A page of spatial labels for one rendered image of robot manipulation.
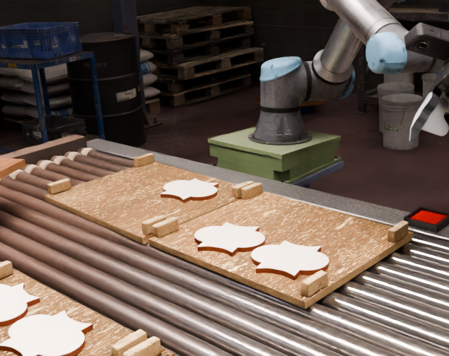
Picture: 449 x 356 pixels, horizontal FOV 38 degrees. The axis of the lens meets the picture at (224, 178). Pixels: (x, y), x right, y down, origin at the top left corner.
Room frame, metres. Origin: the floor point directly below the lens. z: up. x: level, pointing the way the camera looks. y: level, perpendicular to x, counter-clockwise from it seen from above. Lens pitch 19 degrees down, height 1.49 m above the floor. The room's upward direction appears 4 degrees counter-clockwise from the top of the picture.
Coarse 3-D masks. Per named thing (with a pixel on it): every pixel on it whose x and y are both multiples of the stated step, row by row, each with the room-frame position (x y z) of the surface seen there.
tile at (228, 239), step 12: (204, 228) 1.26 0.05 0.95; (216, 228) 1.26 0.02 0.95; (228, 228) 1.25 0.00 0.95; (240, 228) 1.25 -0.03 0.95; (252, 228) 1.25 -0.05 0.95; (204, 240) 1.20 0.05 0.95; (216, 240) 1.20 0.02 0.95; (228, 240) 1.19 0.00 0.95; (240, 240) 1.19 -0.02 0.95; (252, 240) 1.19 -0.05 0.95; (264, 240) 1.19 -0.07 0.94; (228, 252) 1.15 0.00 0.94
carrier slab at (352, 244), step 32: (192, 224) 1.31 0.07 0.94; (256, 224) 1.29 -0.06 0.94; (288, 224) 1.28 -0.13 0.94; (320, 224) 1.27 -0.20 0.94; (352, 224) 1.26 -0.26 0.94; (192, 256) 1.16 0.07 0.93; (224, 256) 1.15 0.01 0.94; (352, 256) 1.11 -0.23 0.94; (384, 256) 1.13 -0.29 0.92; (256, 288) 1.04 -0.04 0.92; (288, 288) 1.01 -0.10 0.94
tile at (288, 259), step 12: (252, 252) 1.13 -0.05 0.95; (264, 252) 1.13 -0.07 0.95; (276, 252) 1.13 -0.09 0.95; (288, 252) 1.12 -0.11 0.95; (300, 252) 1.12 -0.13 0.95; (312, 252) 1.12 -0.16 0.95; (264, 264) 1.08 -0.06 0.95; (276, 264) 1.08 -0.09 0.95; (288, 264) 1.07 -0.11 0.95; (300, 264) 1.07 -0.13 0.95; (312, 264) 1.07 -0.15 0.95; (324, 264) 1.07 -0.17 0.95; (288, 276) 1.04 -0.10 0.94
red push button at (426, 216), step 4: (420, 212) 1.32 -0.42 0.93; (424, 212) 1.32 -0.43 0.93; (428, 212) 1.31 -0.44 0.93; (412, 216) 1.30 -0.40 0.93; (416, 216) 1.30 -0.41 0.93; (420, 216) 1.29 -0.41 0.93; (424, 216) 1.29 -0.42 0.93; (428, 216) 1.29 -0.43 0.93; (432, 216) 1.29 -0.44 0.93; (436, 216) 1.29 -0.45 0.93; (440, 216) 1.29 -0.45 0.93; (444, 216) 1.29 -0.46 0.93; (424, 220) 1.27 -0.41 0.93; (428, 220) 1.27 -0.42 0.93; (432, 220) 1.27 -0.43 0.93; (436, 220) 1.27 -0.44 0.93; (440, 220) 1.27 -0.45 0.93
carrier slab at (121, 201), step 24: (144, 168) 1.73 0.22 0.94; (168, 168) 1.71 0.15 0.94; (72, 192) 1.57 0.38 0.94; (96, 192) 1.56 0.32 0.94; (120, 192) 1.55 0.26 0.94; (144, 192) 1.53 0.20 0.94; (96, 216) 1.39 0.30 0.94; (120, 216) 1.39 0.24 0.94; (144, 216) 1.38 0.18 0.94; (168, 216) 1.37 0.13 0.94; (192, 216) 1.36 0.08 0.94; (144, 240) 1.26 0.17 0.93
